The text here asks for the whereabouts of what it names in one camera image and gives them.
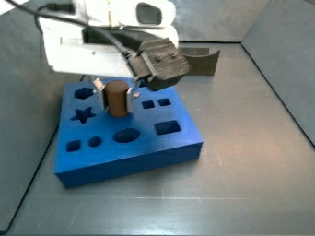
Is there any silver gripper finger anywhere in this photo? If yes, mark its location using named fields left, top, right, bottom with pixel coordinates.
left=92, top=77, right=108, bottom=109
left=127, top=85, right=139, bottom=113

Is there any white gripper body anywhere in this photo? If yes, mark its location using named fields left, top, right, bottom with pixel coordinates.
left=38, top=0, right=179, bottom=77

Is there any brown cylinder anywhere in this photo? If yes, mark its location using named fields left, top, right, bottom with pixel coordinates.
left=104, top=80, right=128, bottom=118

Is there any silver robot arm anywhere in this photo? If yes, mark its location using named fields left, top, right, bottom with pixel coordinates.
left=38, top=0, right=187, bottom=117

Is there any blue shape sorting block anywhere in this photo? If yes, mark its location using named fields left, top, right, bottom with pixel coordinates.
left=54, top=81, right=203, bottom=188

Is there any black curved holder stand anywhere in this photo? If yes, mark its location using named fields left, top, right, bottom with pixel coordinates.
left=180, top=48, right=220, bottom=76

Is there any black camera cable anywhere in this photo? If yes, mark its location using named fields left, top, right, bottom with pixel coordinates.
left=4, top=0, right=143, bottom=67

